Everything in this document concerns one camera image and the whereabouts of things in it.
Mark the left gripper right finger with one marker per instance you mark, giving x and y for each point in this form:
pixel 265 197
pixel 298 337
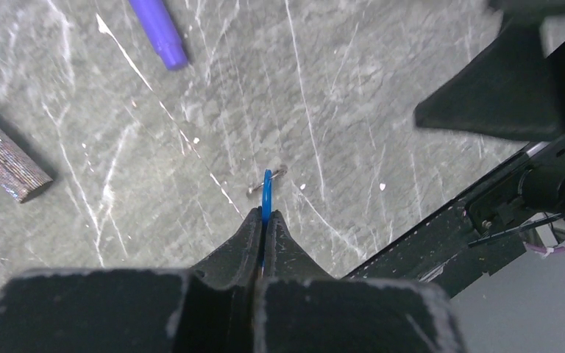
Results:
pixel 283 257

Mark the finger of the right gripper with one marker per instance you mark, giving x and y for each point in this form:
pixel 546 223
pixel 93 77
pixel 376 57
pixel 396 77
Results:
pixel 511 90

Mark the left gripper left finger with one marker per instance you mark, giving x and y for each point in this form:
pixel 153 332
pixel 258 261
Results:
pixel 234 262

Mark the blue key tag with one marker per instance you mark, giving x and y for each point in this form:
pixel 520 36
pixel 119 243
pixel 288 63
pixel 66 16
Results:
pixel 266 200

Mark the silver key with ring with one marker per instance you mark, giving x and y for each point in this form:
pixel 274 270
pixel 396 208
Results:
pixel 276 174

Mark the purple cylinder stick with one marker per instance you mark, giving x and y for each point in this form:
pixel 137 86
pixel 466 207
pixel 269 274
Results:
pixel 161 32

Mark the glitter tube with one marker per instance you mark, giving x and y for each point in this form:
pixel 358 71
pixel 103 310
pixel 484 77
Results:
pixel 20 176

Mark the black base frame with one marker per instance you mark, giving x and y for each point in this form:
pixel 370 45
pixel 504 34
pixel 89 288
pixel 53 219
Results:
pixel 480 231

